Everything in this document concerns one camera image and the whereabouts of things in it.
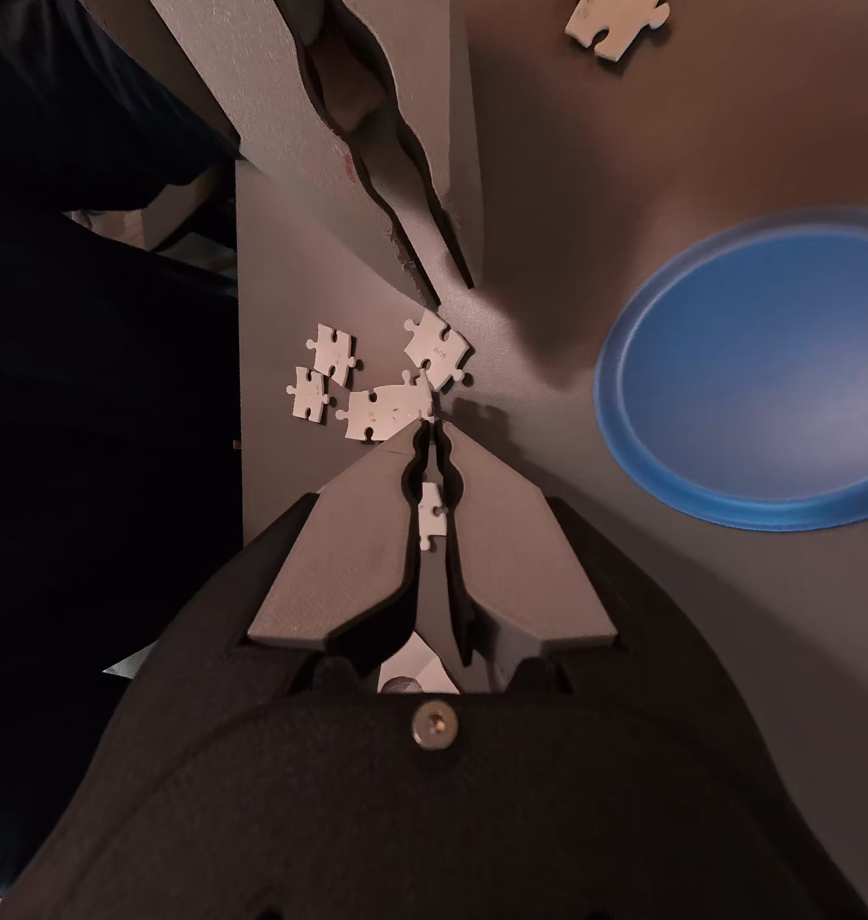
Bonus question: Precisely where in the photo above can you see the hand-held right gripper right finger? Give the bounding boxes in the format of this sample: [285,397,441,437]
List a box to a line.
[434,420,619,692]

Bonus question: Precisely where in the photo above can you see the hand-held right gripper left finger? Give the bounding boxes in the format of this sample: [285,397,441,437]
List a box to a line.
[246,420,434,678]

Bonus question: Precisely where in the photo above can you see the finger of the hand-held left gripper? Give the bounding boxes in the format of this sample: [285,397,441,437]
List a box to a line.
[343,0,487,290]
[149,0,442,303]

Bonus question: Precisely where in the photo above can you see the joined white puzzle pieces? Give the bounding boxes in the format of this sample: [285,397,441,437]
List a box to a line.
[335,369,439,444]

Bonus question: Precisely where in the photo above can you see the white puzzle piece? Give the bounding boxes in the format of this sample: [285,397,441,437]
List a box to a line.
[305,322,358,388]
[417,481,450,553]
[564,0,671,63]
[286,366,333,427]
[403,308,477,393]

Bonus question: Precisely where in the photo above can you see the paper instruction leaflet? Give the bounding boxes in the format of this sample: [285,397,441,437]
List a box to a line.
[377,632,464,695]

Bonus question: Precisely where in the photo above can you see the blue plastic bowl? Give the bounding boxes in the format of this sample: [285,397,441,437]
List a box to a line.
[593,206,868,533]

